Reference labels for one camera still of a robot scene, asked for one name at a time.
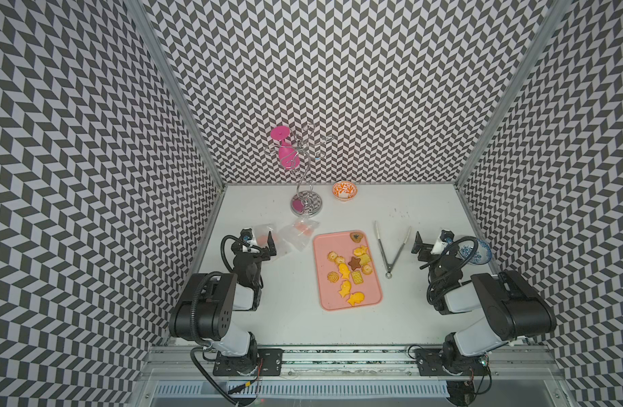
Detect brown star cookie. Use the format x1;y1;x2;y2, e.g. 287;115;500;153
347;256;362;271

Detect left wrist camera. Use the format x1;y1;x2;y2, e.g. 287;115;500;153
240;228;257;246

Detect yellow fish cookie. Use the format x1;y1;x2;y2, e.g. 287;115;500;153
339;280;351;298
347;292;365;306

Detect metal tongs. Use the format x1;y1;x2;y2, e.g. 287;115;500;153
373;219;413;279

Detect yellow fish cookie lower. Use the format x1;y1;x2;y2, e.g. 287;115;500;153
347;292;365;306

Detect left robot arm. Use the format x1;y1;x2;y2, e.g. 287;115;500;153
168;228;278;376

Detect pink plastic tray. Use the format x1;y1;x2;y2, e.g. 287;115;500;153
313;230;384;311

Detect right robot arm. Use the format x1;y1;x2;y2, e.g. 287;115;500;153
411;230;557;376

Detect clear resealable bag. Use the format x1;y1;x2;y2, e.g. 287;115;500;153
252;223;285;255
279;217;320;251

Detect rectangular cracker cookie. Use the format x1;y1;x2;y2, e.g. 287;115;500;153
350;271;363;284

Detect square butter cookie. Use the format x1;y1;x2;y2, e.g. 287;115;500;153
358;254;371;266

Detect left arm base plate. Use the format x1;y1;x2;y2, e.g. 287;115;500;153
213;348;284;377

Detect pink ornament on stand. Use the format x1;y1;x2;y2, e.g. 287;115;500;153
270;125;301;170

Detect heart jam cookie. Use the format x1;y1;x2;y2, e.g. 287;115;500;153
350;232;363;244

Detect orange patterned small bowl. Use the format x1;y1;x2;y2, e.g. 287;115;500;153
332;181;358;202

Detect round waffle cookie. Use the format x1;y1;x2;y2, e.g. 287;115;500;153
327;271;340;283

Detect aluminium front rail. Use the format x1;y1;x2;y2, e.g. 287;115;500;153
140;345;564;381

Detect blue white porcelain bowl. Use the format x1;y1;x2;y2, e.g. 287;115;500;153
459;239;493;266

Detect yellow cat cookie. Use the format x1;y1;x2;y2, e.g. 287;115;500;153
353;246;368;257

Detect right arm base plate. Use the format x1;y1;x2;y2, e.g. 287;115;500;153
413;348;489;377

